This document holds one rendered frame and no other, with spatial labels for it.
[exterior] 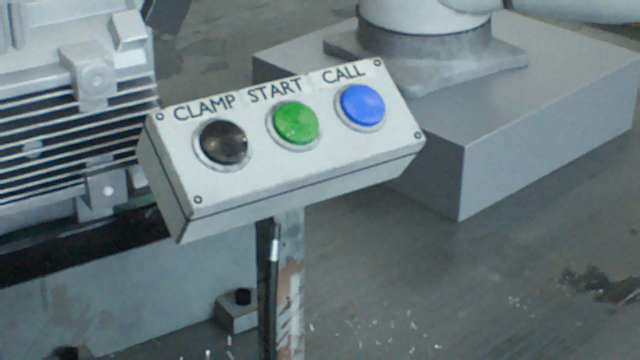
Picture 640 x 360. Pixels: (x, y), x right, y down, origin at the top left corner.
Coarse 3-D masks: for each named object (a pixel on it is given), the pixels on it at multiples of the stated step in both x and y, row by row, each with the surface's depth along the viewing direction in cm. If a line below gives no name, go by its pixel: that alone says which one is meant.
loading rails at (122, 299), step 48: (0, 240) 78; (48, 240) 76; (96, 240) 78; (144, 240) 81; (240, 240) 87; (0, 288) 76; (48, 288) 78; (96, 288) 80; (144, 288) 83; (192, 288) 86; (240, 288) 87; (0, 336) 77; (48, 336) 80; (96, 336) 82; (144, 336) 85
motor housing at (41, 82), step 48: (48, 0) 72; (96, 0) 74; (48, 48) 71; (0, 96) 68; (48, 96) 69; (144, 96) 73; (0, 144) 69; (48, 144) 71; (96, 144) 73; (0, 192) 70; (48, 192) 73
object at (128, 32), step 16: (112, 16) 72; (128, 16) 73; (112, 32) 73; (128, 32) 72; (144, 32) 73; (128, 48) 73; (128, 176) 78; (144, 176) 78; (128, 192) 79; (144, 192) 80
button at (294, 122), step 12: (288, 108) 62; (300, 108) 62; (276, 120) 61; (288, 120) 61; (300, 120) 61; (312, 120) 62; (276, 132) 61; (288, 132) 61; (300, 132) 61; (312, 132) 61; (300, 144) 61
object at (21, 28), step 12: (0, 0) 68; (12, 0) 69; (24, 0) 69; (0, 12) 69; (12, 12) 69; (24, 12) 70; (0, 24) 69; (12, 24) 69; (24, 24) 70; (0, 36) 69; (12, 36) 70; (24, 36) 71; (0, 48) 70
